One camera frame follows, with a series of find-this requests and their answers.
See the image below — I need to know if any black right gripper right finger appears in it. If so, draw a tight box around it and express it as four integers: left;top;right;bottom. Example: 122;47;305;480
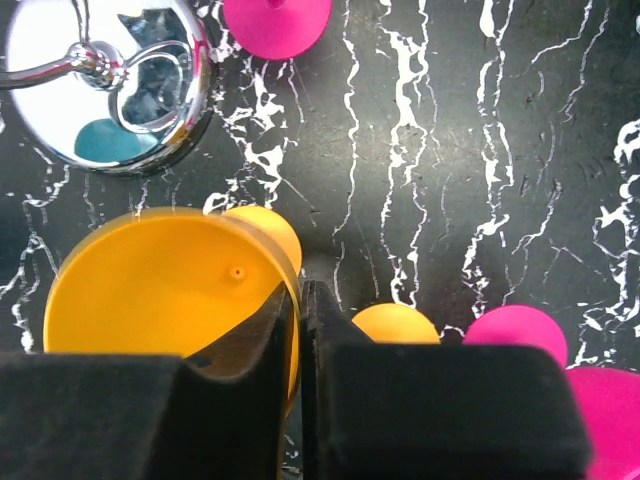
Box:
299;280;593;479

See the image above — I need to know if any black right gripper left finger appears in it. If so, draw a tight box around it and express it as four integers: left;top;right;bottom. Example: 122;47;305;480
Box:
1;287;294;479

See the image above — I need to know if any orange wine glass front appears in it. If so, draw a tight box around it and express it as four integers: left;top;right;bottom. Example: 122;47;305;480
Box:
352;303;440;344

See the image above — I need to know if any orange wine glass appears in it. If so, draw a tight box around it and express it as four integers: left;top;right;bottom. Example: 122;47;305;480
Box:
42;204;304;416
352;303;440;344

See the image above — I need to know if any pink wine glass front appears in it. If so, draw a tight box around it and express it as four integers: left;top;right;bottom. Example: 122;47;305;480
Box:
463;305;639;479

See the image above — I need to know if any pink wine glass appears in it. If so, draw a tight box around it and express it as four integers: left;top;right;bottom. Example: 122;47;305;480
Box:
463;305;639;479
223;0;332;61

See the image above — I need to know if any chrome wine glass rack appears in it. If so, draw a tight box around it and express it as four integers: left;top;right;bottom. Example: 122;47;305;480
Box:
1;1;213;175

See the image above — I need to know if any pink wine glass rear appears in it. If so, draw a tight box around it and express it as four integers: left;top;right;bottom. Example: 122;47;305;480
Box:
223;0;332;61

